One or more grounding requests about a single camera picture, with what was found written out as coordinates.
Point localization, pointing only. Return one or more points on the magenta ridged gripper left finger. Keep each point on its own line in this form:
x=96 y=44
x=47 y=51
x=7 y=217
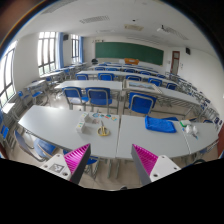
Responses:
x=69 y=166

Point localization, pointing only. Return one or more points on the yellow handled scissors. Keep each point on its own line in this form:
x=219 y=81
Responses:
x=103 y=131

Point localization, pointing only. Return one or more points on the grey second row desk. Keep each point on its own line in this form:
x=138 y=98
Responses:
x=113 y=85

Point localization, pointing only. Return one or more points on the white box with labels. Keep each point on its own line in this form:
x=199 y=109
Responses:
x=80 y=127

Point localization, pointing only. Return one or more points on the blue chair behind left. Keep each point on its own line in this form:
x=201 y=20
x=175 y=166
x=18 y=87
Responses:
x=74 y=96

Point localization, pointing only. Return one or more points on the orange teacher podium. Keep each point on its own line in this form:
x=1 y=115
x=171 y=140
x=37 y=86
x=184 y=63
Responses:
x=131 y=61

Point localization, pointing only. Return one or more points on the white crumpled plastic items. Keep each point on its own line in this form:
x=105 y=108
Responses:
x=189 y=128

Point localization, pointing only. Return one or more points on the blue folded towel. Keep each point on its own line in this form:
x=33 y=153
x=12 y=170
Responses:
x=159 y=125

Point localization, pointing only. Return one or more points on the blue chair behind centre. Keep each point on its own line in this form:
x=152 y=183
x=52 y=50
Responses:
x=99 y=96

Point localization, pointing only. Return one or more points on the strip of colourful stickers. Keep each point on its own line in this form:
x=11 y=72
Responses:
x=107 y=116

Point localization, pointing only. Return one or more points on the back bright window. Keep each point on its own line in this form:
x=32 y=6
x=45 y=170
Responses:
x=46 y=52

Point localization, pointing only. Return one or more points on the grey front left desk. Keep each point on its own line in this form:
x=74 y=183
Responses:
x=58 y=127

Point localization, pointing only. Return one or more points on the green chalkboard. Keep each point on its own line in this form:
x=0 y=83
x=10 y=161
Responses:
x=123 y=50

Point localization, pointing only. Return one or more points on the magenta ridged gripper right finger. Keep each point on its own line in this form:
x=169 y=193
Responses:
x=151 y=167

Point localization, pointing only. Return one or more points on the blue chair behind right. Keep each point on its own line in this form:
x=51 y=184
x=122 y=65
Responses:
x=141 y=103

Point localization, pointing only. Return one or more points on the small white box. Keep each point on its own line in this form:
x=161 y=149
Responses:
x=84 y=116

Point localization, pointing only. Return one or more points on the blue chair under desk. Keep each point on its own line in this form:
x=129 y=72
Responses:
x=40 y=150

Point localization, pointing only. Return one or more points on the bright window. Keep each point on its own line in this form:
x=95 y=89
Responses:
x=46 y=52
x=7 y=90

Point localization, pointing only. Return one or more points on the blue curtain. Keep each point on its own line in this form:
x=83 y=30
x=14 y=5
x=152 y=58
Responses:
x=60 y=50

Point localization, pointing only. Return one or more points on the brown classroom door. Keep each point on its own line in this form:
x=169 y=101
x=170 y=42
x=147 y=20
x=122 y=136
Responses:
x=175 y=62

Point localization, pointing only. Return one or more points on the left bright window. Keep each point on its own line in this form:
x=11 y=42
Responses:
x=7 y=90

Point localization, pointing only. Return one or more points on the grey front right desk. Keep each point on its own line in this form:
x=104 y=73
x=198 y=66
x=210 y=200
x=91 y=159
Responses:
x=178 y=144

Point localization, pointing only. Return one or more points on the ceiling projector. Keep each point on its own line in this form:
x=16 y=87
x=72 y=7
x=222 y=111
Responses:
x=162 y=29

